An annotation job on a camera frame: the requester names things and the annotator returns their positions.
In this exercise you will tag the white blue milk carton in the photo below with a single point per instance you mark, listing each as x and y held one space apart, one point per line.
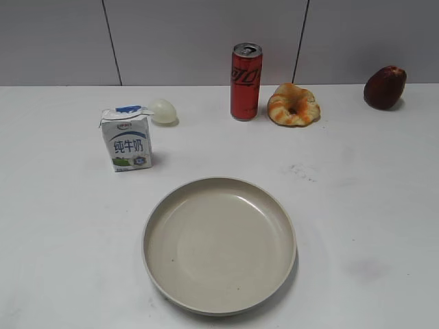
125 131

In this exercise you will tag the beige round plate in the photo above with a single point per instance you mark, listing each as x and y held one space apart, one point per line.
218 246

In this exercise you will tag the white peeled egg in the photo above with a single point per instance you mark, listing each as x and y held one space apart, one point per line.
163 111

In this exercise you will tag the red cola can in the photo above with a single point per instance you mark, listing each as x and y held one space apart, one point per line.
245 80

